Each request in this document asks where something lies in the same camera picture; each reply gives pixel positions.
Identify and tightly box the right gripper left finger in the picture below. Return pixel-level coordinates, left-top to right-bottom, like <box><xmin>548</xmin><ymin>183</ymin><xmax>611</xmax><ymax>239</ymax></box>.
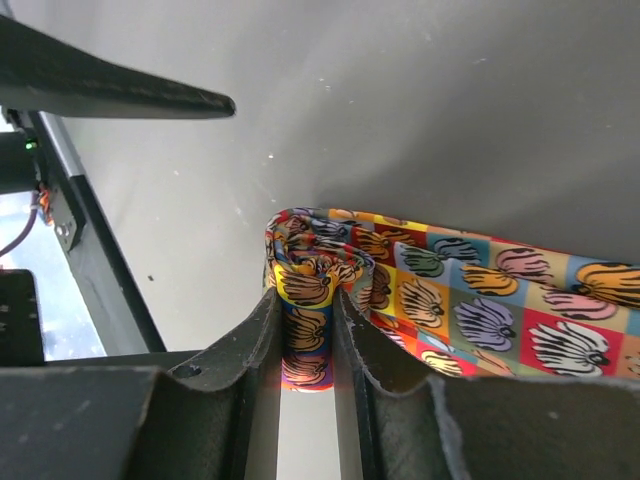
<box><xmin>1</xmin><ymin>290</ymin><xmax>281</xmax><ymax>479</ymax></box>

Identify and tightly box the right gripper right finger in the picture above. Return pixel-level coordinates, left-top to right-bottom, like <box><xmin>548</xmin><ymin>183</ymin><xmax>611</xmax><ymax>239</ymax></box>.
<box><xmin>333</xmin><ymin>292</ymin><xmax>639</xmax><ymax>480</ymax></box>

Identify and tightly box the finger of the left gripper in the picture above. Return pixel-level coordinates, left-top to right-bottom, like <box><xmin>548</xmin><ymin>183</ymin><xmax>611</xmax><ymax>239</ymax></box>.
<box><xmin>1</xmin><ymin>16</ymin><xmax>236</xmax><ymax>120</ymax></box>

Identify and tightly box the colourful banana print tie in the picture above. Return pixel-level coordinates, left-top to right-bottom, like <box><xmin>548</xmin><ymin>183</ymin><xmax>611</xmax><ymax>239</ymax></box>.
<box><xmin>263</xmin><ymin>208</ymin><xmax>639</xmax><ymax>392</ymax></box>

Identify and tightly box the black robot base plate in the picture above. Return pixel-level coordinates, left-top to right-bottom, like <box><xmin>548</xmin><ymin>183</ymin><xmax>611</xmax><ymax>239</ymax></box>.
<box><xmin>1</xmin><ymin>108</ymin><xmax>192</xmax><ymax>370</ymax></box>

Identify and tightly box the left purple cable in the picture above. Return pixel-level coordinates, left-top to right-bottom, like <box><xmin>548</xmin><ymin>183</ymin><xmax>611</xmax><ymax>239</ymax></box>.
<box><xmin>0</xmin><ymin>192</ymin><xmax>44</xmax><ymax>259</ymax></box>

